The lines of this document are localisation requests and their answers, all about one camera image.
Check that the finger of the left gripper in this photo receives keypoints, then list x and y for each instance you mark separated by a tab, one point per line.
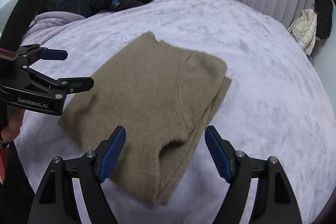
34	52
38	82

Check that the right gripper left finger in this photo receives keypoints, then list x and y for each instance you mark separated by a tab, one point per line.
55	201

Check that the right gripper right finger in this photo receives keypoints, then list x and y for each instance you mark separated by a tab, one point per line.
275	201

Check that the brown knit sweater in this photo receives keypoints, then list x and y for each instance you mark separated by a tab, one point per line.
164	97

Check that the person left hand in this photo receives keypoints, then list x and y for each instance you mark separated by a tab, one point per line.
14	119

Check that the lavender fuzzy bed blanket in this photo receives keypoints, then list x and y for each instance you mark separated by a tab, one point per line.
276	104

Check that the cream puffer jacket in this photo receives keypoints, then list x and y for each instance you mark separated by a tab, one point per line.
303	29

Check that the black hanging coat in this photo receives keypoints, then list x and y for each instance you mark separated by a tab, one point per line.
324	10

